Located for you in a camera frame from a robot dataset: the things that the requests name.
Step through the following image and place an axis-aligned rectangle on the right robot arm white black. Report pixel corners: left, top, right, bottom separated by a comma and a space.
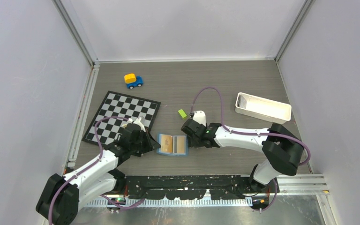
181, 119, 304, 192

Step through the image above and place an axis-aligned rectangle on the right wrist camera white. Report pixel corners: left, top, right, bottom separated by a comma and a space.
191, 111, 206, 126

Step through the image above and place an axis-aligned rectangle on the green block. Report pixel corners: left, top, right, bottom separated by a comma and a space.
178, 109, 188, 119

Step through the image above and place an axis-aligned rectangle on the blue yellow toy car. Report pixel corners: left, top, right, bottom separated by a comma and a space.
124, 73, 143, 89

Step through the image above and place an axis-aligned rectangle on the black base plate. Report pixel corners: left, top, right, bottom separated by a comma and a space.
106, 175, 279, 200

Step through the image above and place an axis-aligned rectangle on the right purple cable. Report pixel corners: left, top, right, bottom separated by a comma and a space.
190, 87, 311, 213

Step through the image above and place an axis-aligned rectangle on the orange VIP credit card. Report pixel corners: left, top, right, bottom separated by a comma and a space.
161, 135, 173, 154

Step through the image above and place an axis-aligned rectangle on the stack of credit cards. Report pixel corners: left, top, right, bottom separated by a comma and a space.
237, 96, 247, 109

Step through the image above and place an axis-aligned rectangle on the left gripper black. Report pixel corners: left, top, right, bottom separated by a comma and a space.
130, 128, 160, 154

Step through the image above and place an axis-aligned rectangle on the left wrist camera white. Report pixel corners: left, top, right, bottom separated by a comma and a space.
127, 116, 146, 132

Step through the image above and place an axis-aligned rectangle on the white plastic box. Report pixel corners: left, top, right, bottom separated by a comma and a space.
235, 92, 292, 124

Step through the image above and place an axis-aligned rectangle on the aluminium frame rail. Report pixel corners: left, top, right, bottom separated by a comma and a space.
47, 173, 330, 208

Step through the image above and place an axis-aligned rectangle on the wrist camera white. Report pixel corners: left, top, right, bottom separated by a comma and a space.
127, 116, 146, 132
191, 111, 206, 126

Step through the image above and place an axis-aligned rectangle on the black white chessboard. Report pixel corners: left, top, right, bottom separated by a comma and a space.
82, 91, 161, 146

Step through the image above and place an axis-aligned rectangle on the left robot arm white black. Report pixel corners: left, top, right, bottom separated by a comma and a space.
36, 122, 161, 225

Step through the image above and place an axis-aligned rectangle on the gold credit card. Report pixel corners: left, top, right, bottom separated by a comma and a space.
173, 135, 187, 155

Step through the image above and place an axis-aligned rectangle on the blue card holder wallet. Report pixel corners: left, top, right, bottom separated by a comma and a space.
157, 134, 188, 156

